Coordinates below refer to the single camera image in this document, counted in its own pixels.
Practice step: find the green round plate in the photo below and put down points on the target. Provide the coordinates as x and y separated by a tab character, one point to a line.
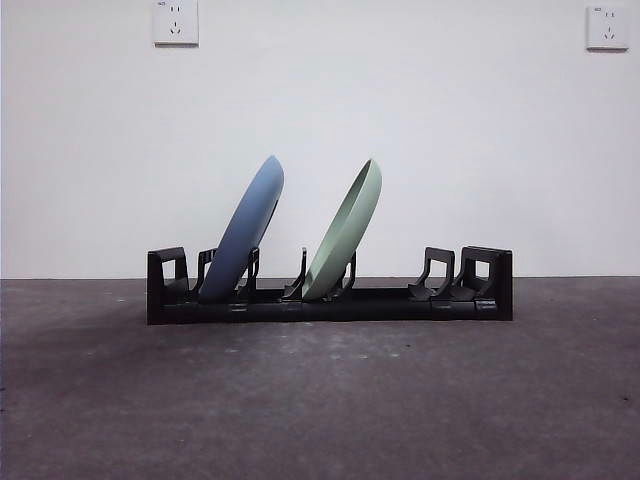
345	235

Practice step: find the blue round plate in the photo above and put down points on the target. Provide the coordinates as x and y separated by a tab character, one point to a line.
240	240

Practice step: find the black plate rack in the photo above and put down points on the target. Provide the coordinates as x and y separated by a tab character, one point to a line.
400	310

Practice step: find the white wall socket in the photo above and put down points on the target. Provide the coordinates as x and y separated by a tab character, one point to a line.
176	37
607	42

